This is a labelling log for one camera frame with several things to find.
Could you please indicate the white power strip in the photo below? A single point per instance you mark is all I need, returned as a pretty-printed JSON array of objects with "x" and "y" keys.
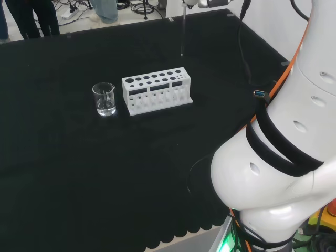
[{"x": 69, "y": 13}]

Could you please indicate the yellow stop button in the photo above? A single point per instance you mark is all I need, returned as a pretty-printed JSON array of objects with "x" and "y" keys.
[{"x": 326, "y": 214}]

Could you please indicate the small clear glass beaker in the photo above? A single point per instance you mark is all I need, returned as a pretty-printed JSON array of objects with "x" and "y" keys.
[{"x": 104, "y": 105}]

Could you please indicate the white test tube rack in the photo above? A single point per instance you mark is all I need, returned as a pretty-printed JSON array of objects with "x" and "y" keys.
[{"x": 155, "y": 78}]

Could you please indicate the clear glass rod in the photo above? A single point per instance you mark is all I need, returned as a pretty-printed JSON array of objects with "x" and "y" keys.
[{"x": 184, "y": 29}]

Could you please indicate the black blue USB connector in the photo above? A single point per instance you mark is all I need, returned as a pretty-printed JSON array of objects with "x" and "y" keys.
[{"x": 260, "y": 93}]

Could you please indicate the black bench cloth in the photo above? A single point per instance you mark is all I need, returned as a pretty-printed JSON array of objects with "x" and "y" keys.
[{"x": 78, "y": 170}]

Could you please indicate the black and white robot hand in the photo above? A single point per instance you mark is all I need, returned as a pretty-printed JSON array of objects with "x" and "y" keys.
[{"x": 190, "y": 2}]

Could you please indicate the black tripod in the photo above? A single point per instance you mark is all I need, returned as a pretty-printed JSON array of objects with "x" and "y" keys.
[{"x": 145, "y": 8}]

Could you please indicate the person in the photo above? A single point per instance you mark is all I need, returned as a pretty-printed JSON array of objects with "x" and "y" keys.
[
  {"x": 42, "y": 18},
  {"x": 105, "y": 10}
]

